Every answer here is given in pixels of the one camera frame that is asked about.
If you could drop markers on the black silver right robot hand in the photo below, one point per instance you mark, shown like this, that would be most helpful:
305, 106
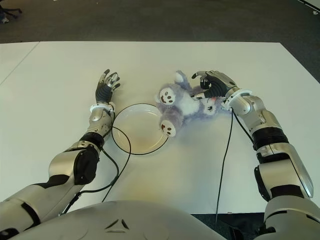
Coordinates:
217, 82

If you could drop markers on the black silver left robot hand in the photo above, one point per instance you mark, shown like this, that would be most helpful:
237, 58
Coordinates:
103, 92

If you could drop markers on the purple plush doll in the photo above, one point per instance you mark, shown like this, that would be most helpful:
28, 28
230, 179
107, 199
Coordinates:
187, 105

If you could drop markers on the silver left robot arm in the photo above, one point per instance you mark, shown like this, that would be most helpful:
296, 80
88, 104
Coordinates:
75, 162

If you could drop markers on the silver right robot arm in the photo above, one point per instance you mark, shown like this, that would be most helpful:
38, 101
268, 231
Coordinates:
275, 150

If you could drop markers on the white plate with black rim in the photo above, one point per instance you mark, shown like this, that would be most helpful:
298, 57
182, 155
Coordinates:
137, 130

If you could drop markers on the black office chair base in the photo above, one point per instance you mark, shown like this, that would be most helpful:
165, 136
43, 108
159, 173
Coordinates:
13, 11

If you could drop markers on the white sneaker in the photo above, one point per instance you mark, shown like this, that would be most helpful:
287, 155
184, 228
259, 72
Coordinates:
5, 19

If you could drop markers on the silver robot torso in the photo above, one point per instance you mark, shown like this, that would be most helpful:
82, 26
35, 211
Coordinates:
150, 220

